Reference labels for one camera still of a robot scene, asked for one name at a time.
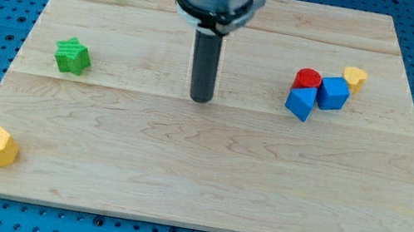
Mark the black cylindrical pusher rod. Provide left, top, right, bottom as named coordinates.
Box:
left=190, top=31, right=223, bottom=103

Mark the blue cube block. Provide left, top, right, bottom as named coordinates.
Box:
left=316, top=77, right=350, bottom=110

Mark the wooden board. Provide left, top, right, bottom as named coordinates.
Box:
left=0, top=0, right=414, bottom=232

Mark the green star block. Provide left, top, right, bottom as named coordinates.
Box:
left=54, top=37, right=91, bottom=76

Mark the blue triangle block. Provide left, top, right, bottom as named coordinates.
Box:
left=285, top=87, right=318, bottom=122

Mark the yellow heart block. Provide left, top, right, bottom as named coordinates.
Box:
left=343, top=67, right=369, bottom=94

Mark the red cylinder block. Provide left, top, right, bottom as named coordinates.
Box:
left=291, top=67, right=322, bottom=89

